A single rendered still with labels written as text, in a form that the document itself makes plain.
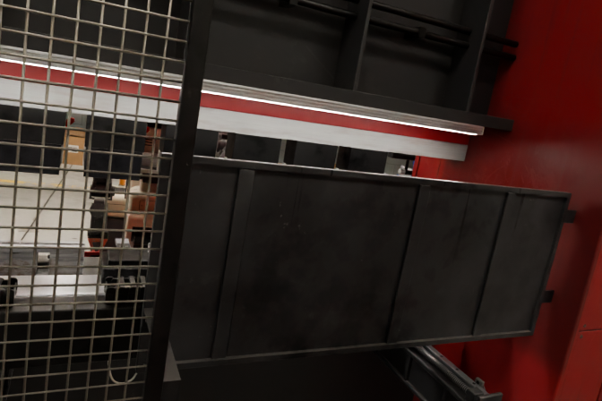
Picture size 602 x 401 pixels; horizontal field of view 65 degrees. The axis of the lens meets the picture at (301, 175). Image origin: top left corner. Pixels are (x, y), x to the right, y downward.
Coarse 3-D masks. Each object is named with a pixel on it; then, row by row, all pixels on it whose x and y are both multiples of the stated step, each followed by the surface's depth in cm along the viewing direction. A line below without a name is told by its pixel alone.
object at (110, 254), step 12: (120, 240) 132; (108, 252) 114; (132, 252) 117; (144, 252) 118; (108, 264) 110; (132, 264) 112; (144, 264) 114; (108, 276) 109; (120, 276) 110; (144, 276) 112
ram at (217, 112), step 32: (0, 64) 112; (32, 64) 115; (0, 96) 114; (32, 96) 117; (64, 96) 119; (96, 96) 122; (128, 96) 126; (224, 96) 136; (224, 128) 138; (256, 128) 142; (288, 128) 146; (320, 128) 151; (352, 128) 156; (384, 128) 161; (416, 128) 166
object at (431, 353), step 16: (384, 352) 144; (400, 352) 137; (416, 352) 132; (432, 352) 131; (400, 368) 136; (416, 368) 130; (432, 368) 125; (448, 368) 125; (416, 384) 130; (432, 384) 124; (448, 384) 119; (464, 384) 116; (480, 384) 118; (432, 400) 124; (448, 400) 119; (464, 400) 113; (480, 400) 109; (496, 400) 112
